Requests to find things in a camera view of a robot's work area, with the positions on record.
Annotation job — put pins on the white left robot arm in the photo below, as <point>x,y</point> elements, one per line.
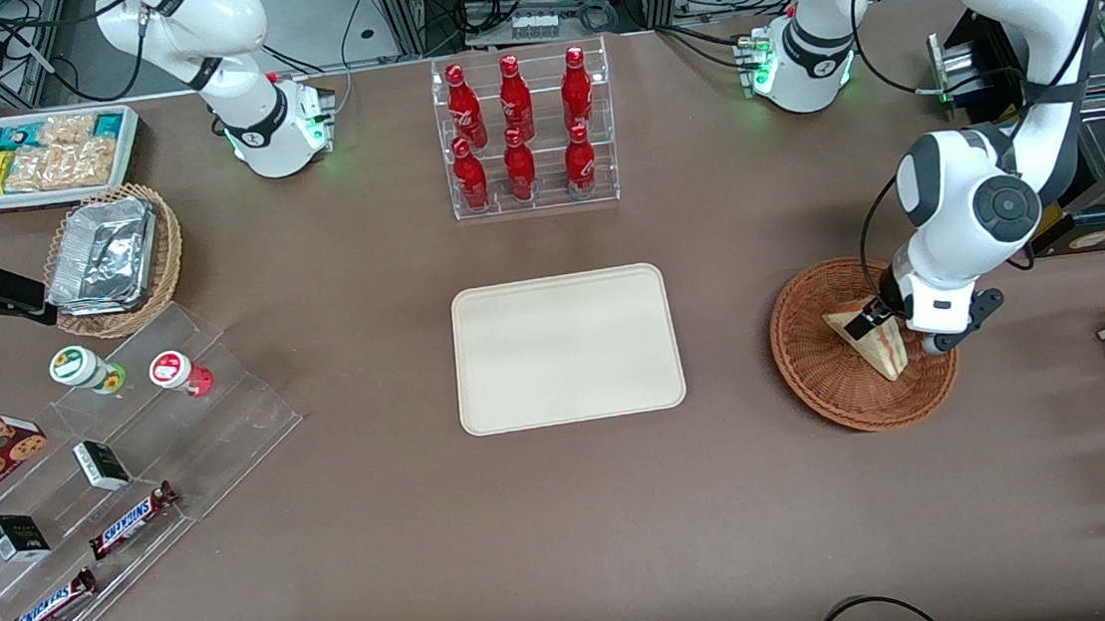
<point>1038,28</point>

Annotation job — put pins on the Snickers chocolate bar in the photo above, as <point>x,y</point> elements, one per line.
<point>131,520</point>
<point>46,608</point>

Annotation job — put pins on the clear cracker bag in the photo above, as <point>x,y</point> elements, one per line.
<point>67,129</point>
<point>60,165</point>

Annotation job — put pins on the grey power strip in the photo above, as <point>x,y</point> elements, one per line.
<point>536,25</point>

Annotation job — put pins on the silver box with green light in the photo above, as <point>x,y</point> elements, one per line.
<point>956,65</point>

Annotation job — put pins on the red lid cup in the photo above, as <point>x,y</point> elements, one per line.
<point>173,370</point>

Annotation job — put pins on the clear acrylic bottle rack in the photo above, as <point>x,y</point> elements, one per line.
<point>548,206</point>

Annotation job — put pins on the clear acrylic stepped display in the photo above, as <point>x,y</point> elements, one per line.
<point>223,429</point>

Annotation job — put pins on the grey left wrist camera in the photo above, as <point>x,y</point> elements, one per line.
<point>973,319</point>

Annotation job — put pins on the beige plastic tray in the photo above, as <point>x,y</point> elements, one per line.
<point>566,349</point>

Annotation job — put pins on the teal snack pack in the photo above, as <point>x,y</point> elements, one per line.
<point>108,124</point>
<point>17,136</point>

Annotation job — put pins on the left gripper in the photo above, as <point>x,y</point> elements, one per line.
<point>884,308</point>

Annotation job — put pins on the light wicker basket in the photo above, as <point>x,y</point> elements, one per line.
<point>170,254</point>

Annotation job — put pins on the brown round wicker basket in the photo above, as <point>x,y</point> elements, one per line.
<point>818,377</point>

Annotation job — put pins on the red cola bottle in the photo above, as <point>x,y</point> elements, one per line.
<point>465,108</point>
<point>520,171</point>
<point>515,99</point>
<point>576,88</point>
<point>471,180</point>
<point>580,164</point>

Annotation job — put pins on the aluminium foil tray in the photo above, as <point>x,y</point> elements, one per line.
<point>103,255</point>

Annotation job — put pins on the green lid cup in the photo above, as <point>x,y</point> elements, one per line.
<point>77,366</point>

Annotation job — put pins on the triangular sandwich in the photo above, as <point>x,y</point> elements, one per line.
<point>885,356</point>

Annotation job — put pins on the white rectangular snack bin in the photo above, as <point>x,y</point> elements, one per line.
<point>131,152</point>

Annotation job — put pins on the small black box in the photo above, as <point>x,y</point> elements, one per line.
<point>102,466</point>
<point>17,538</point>

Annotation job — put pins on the black food warmer appliance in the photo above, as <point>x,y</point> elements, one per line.
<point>988,32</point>

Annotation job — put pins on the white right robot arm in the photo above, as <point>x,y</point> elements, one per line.
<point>234,38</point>

